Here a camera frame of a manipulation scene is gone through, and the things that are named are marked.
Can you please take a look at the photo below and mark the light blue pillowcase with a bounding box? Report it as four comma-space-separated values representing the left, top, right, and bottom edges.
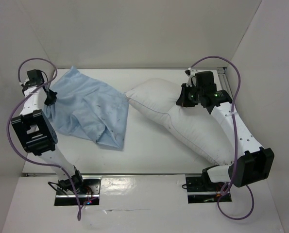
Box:
43, 67, 129, 150

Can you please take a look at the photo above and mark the white pillow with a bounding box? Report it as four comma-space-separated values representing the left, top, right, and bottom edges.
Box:
125, 78, 234, 165

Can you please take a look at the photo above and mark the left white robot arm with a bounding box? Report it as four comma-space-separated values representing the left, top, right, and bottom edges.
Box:
10, 80, 85, 194

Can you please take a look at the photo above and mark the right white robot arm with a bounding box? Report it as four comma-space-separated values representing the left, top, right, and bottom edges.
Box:
176, 83, 274, 190

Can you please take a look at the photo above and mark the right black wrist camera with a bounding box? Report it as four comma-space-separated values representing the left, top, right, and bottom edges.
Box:
185, 69, 217, 96

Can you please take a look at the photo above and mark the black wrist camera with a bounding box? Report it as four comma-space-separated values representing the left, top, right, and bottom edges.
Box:
20, 69, 45, 88
185, 69, 217, 96

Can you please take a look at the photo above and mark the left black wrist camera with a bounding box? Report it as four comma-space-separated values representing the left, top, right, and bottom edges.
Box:
20, 69, 45, 88

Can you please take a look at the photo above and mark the aluminium rail frame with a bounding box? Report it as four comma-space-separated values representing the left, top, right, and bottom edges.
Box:
217, 67, 233, 98

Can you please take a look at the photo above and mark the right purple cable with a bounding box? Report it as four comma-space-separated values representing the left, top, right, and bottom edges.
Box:
189, 55, 255, 220

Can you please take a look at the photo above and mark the purple cable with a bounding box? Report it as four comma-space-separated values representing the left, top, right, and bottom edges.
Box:
189, 55, 255, 220
6, 57, 83, 221

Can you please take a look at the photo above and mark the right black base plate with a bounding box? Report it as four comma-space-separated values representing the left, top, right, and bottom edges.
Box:
182, 175, 224, 204

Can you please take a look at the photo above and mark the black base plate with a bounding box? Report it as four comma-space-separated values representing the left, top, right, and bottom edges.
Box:
182, 175, 224, 204
53, 178, 101, 206

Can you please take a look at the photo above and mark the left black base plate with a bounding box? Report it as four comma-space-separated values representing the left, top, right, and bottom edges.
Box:
53, 178, 101, 206

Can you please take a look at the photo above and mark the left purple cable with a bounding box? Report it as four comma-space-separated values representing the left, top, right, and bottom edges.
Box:
6, 57, 83, 221

